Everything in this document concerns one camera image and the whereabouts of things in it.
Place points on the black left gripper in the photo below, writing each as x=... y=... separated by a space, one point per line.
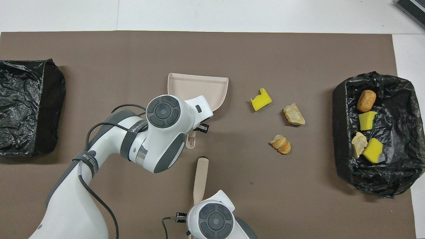
x=202 y=128

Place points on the beige plastic dustpan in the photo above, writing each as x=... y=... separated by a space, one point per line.
x=199 y=88

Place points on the beige hand brush black bristles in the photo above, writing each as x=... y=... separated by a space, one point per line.
x=201 y=176

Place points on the notched yellow sponge piece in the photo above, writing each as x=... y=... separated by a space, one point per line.
x=260 y=102

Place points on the striped orange croissant piece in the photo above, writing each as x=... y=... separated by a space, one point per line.
x=281 y=144

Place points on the pale bread chunk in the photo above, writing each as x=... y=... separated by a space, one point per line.
x=294 y=114

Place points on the pale bread piece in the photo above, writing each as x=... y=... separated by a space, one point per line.
x=358 y=143

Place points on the small yellow sponge piece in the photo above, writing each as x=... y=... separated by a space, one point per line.
x=366 y=121

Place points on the square yellow sponge piece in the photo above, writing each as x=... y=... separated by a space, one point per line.
x=373 y=150

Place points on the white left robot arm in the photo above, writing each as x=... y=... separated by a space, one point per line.
x=159 y=132

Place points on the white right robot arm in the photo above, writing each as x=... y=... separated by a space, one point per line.
x=215 y=219

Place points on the black bag lined bin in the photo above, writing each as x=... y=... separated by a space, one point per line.
x=20 y=83
x=398 y=149

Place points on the brown paper table mat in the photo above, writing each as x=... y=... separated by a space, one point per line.
x=265 y=199

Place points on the brown bread roll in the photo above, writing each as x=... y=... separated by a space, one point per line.
x=366 y=100

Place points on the dark grey ribbed object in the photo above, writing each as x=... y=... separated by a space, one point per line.
x=411 y=10

